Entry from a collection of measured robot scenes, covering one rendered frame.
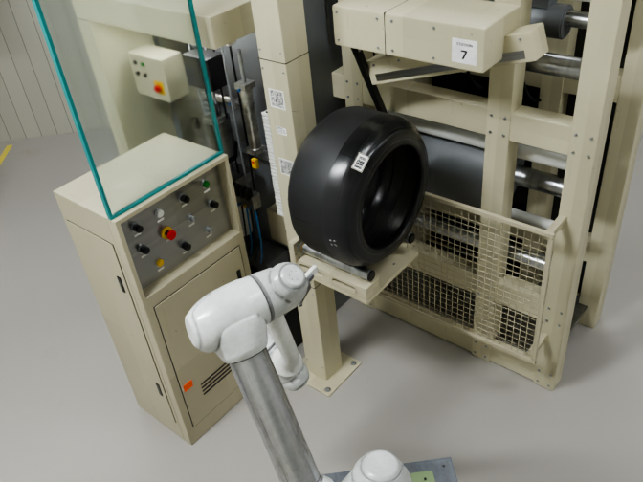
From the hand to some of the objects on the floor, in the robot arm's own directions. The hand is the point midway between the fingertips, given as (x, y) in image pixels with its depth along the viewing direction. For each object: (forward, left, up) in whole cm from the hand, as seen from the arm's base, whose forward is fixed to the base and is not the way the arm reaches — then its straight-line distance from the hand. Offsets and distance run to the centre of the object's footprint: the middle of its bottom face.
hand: (310, 273), depth 234 cm
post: (+50, -9, -100) cm, 112 cm away
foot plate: (+50, -9, -100) cm, 112 cm away
